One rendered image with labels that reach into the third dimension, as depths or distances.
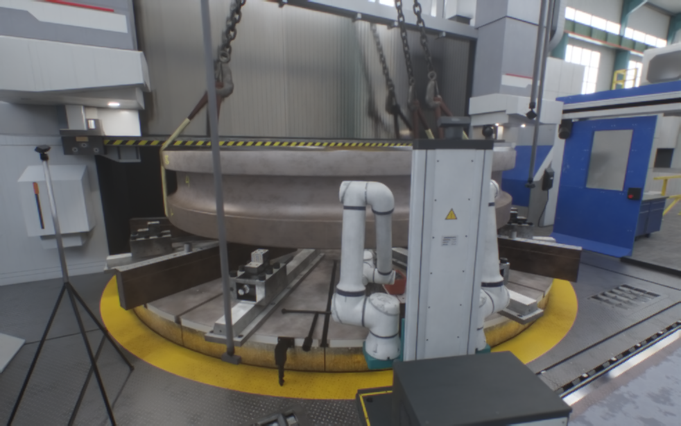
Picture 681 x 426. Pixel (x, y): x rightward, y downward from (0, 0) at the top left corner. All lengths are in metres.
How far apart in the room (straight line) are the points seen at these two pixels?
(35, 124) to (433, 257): 4.22
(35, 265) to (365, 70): 5.89
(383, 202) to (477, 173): 0.45
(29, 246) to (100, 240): 0.76
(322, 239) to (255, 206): 0.76
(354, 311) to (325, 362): 1.17
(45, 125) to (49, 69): 1.11
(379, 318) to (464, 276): 0.45
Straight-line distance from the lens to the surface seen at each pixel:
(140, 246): 4.56
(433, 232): 1.44
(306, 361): 2.80
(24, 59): 3.71
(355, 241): 1.61
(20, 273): 6.02
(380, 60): 6.68
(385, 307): 1.62
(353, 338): 2.64
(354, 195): 1.59
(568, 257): 4.32
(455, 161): 1.44
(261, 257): 2.92
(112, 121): 4.54
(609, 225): 7.10
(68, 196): 5.25
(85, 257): 5.80
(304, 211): 2.97
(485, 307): 1.86
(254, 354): 2.92
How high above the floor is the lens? 1.74
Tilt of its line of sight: 11 degrees down
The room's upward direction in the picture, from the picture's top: straight up
